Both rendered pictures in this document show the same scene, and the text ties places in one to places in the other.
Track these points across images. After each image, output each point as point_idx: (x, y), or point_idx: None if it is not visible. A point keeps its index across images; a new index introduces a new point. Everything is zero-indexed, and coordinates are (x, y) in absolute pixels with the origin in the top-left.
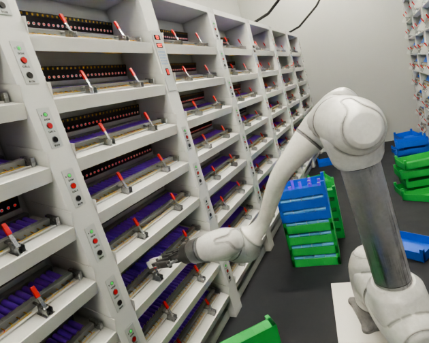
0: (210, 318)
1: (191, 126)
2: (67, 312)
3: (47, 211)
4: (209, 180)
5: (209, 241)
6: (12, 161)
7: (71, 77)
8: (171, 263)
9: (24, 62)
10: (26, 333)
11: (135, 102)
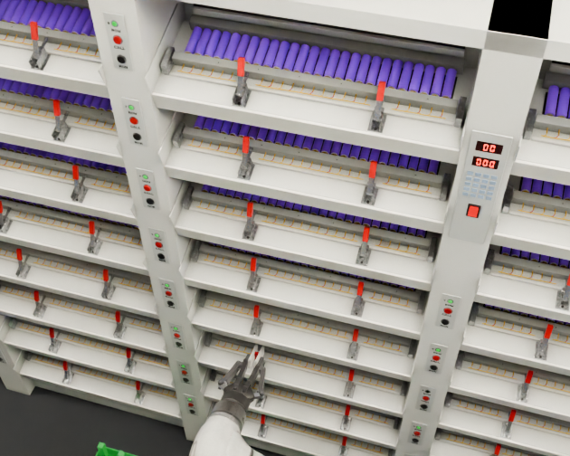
0: (330, 452)
1: (494, 304)
2: (121, 308)
3: None
4: (511, 376)
5: (198, 435)
6: (125, 179)
7: None
8: (221, 387)
9: (132, 123)
10: (85, 291)
11: None
